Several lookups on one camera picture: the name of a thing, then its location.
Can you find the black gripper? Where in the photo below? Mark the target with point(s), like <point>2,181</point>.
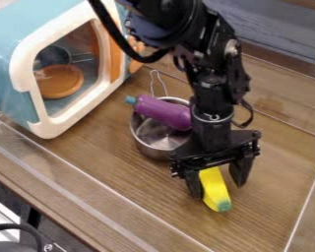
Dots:
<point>214,145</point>

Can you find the silver metal pot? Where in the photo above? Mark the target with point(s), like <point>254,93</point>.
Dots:
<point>157,139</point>

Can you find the blue toy microwave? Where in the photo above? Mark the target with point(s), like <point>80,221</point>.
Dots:
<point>47,32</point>

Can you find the orange plate in microwave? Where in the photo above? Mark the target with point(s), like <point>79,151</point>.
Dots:
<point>59,80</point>

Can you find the yellow toy banana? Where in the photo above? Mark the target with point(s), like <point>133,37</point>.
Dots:
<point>216,193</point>

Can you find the purple toy eggplant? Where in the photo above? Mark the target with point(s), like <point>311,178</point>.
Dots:
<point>171,114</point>

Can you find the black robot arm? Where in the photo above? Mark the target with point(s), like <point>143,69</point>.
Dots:
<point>197,35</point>

